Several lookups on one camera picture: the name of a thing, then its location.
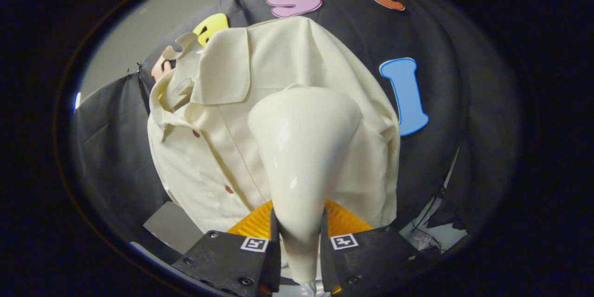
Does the grey drawer cabinet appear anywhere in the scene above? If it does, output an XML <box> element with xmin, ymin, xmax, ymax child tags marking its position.
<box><xmin>143</xmin><ymin>201</ymin><xmax>205</xmax><ymax>255</ymax></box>

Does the black backdrop cloth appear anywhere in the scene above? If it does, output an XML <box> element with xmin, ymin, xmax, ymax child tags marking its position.
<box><xmin>70</xmin><ymin>0</ymin><xmax>520</xmax><ymax>260</ymax></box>

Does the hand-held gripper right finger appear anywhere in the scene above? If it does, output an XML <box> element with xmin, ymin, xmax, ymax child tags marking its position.
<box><xmin>319</xmin><ymin>199</ymin><xmax>439</xmax><ymax>296</ymax></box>

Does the cream button-up shirt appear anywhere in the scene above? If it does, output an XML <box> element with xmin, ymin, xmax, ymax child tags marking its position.
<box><xmin>148</xmin><ymin>16</ymin><xmax>400</xmax><ymax>235</ymax></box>

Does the cream clothes hanger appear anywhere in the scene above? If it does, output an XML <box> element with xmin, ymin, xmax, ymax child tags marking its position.
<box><xmin>162</xmin><ymin>32</ymin><xmax>199</xmax><ymax>98</ymax></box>

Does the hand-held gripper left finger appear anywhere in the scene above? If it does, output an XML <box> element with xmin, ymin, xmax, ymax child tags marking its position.
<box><xmin>172</xmin><ymin>200</ymin><xmax>283</xmax><ymax>297</ymax></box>

